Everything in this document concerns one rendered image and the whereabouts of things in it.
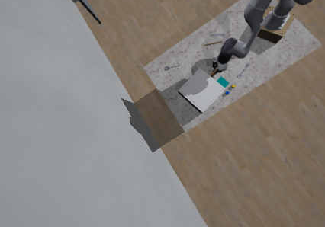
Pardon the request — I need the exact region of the teal square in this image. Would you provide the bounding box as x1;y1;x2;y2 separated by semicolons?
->
217;77;229;87

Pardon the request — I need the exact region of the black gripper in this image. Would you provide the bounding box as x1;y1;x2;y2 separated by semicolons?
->
212;60;222;74

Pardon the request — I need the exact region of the steel hook with wooden handle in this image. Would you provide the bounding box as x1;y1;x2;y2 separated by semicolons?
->
210;68;218;77

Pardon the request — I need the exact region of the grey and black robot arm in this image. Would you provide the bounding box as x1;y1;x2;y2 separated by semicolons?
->
216;0;312;71

